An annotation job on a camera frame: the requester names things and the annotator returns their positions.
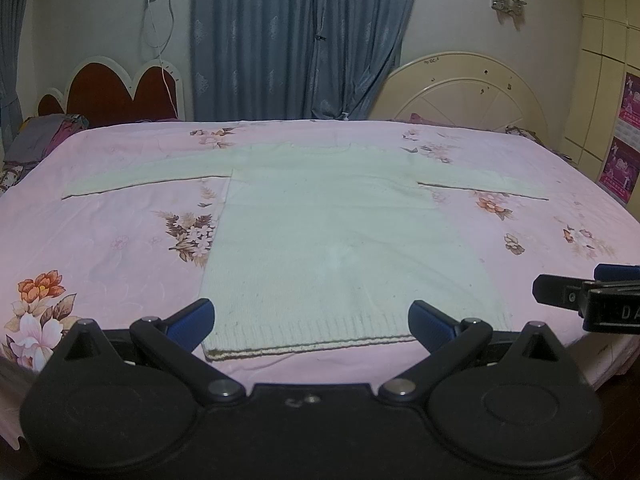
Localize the white hanging charger cable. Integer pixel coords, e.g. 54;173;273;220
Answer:
141;0;180;120

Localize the pile of clothes left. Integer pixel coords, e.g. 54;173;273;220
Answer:
1;114;89;194

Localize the cream panelled wardrobe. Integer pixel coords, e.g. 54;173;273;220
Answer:
560;0;639;217

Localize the purple poster upper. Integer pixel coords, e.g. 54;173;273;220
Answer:
618;73;640;129

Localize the blue curtain far left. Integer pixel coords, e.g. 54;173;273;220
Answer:
0;0;27;152

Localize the pink floral bed sheet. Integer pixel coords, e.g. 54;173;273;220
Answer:
0;118;640;453

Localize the pale green knitted sweater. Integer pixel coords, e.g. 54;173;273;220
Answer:
65;143;546;361

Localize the red heart-shaped headboard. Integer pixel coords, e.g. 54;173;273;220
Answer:
36;56;186;128

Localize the cream round headboard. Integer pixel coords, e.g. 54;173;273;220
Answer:
369;51;551;144

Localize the purple poster lower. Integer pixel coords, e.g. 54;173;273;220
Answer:
598;136;639;206

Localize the blue grey window curtain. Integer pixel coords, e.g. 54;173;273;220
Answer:
191;0;414;122

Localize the purple poster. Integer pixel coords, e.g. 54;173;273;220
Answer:
598;136;639;206
618;73;640;129

